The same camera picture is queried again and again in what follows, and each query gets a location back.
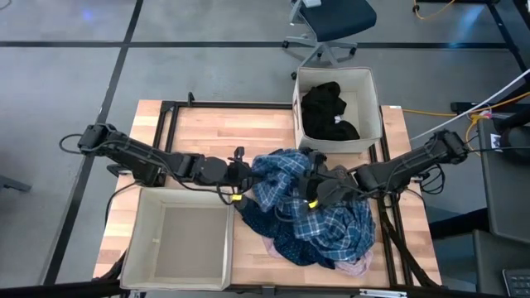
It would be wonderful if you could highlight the black garment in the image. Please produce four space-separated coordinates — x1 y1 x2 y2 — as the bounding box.
300 80 361 142

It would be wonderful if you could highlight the black round device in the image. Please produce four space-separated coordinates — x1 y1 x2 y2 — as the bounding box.
498 123 530 163

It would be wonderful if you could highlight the black cable bundle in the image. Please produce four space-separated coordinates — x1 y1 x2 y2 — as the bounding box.
417 163 447 196

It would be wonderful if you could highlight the dark grey desk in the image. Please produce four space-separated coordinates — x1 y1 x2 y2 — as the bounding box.
475 118 530 245
471 229 530 296

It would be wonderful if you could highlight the yellow cable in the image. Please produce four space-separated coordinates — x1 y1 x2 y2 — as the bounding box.
401 89 530 156
412 0 456 22

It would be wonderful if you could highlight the white metal bar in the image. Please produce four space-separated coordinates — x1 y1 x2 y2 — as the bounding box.
358 288 409 298

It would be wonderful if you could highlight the grey furniture leg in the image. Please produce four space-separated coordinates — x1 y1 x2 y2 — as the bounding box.
0 173 33 194

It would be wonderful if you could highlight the office chair dark seat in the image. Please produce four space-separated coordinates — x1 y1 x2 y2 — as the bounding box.
282 0 378 80

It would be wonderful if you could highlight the pink woven garment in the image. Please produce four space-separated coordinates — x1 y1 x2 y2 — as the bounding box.
261 235 375 278

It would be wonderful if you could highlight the white cable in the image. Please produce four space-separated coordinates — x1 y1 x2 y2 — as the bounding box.
408 68 530 142

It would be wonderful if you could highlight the black base beam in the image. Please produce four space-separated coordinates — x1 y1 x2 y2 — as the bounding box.
0 280 530 298

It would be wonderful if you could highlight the blue plaid shirt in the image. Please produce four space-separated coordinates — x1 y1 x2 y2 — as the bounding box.
250 148 377 262

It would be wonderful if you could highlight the beige fabric storage bin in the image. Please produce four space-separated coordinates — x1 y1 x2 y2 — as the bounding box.
119 186 235 291

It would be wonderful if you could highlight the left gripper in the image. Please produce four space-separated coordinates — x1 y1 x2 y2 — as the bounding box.
225 146 267 195

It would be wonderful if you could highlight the beige fabric bin brown tag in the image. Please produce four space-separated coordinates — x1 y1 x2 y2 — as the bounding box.
291 66 384 154

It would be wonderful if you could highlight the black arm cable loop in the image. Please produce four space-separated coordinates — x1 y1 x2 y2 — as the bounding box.
58 132 86 156

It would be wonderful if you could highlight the black cable sleeve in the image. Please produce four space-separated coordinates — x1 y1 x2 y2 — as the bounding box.
377 198 442 289
93 248 129 283

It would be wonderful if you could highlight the black keyboard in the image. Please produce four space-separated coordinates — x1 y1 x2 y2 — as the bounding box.
501 267 530 298

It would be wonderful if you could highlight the navy dotted garment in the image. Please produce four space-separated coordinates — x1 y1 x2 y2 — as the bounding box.
236 194 336 268

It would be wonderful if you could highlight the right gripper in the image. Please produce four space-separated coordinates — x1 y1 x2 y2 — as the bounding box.
297 147 332 208

